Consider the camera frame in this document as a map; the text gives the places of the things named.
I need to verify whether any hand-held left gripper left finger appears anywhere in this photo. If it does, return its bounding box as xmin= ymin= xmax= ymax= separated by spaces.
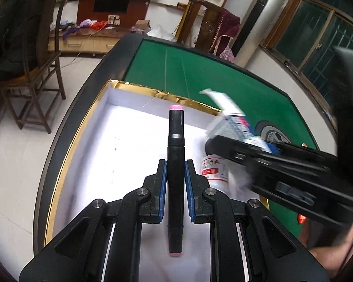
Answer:
xmin=18 ymin=159 xmax=168 ymax=282

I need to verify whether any pink floral cloth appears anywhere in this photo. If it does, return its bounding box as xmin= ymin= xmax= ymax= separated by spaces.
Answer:
xmin=219 ymin=47 xmax=236 ymax=63

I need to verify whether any silver tower air conditioner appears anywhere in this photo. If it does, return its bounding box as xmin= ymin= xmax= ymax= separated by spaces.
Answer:
xmin=231 ymin=0 xmax=285 ymax=68

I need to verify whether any black marker with pink caps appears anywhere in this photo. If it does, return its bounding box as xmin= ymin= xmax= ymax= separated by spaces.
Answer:
xmin=166 ymin=105 xmax=186 ymax=257

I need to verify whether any metal framed window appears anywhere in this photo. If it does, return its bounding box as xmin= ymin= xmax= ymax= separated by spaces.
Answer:
xmin=260 ymin=0 xmax=353 ymax=118

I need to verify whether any purple plush toy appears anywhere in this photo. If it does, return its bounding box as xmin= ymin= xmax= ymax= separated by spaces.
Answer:
xmin=79 ymin=18 xmax=98 ymax=29

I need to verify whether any maroon fringed cloth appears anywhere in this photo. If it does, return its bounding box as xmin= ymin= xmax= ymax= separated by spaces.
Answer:
xmin=210 ymin=7 xmax=242 ymax=52

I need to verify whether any round mahjong table control panel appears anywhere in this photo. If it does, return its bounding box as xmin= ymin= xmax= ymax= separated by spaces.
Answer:
xmin=254 ymin=120 xmax=292 ymax=153

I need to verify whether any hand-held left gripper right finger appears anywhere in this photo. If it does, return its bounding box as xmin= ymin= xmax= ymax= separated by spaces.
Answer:
xmin=185 ymin=159 xmax=330 ymax=282

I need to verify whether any person's right hand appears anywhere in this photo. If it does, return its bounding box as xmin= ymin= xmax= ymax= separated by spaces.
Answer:
xmin=307 ymin=220 xmax=353 ymax=271

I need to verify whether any wooden chair with carved back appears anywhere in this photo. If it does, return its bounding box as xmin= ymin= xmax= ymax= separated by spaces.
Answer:
xmin=176 ymin=0 xmax=242 ymax=55

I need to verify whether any low wooden television cabinet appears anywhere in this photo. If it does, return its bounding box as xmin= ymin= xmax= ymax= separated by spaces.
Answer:
xmin=47 ymin=25 xmax=130 ymax=58

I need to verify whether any white plastic bag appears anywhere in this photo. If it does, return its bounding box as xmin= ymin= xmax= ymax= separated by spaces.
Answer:
xmin=147 ymin=25 xmax=177 ymax=42

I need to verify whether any small cardboard box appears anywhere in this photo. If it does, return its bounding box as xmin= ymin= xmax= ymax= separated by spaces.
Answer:
xmin=131 ymin=20 xmax=150 ymax=33

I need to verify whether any brown wooden wall panel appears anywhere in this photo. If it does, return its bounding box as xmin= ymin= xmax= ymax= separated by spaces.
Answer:
xmin=76 ymin=0 xmax=149 ymax=27

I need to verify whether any dark wooden chair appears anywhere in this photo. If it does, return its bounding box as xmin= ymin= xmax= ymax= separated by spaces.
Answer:
xmin=0 ymin=0 xmax=74 ymax=134

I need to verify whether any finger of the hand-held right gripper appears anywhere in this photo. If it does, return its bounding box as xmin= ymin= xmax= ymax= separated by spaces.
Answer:
xmin=204 ymin=135 xmax=283 ymax=171
xmin=267 ymin=141 xmax=339 ymax=168

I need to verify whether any gold-edged white cardboard box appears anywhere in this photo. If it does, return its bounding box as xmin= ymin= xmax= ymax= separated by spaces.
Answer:
xmin=44 ymin=79 xmax=271 ymax=282

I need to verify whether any blue and white medicine box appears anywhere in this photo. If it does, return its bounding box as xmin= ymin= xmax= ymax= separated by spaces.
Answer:
xmin=199 ymin=88 xmax=278 ymax=155

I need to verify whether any white bottle with red label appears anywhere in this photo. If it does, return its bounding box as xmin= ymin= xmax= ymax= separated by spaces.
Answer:
xmin=201 ymin=154 xmax=230 ymax=196

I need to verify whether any purple cloth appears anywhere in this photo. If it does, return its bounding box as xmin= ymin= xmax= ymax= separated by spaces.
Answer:
xmin=62 ymin=20 xmax=80 ymax=40

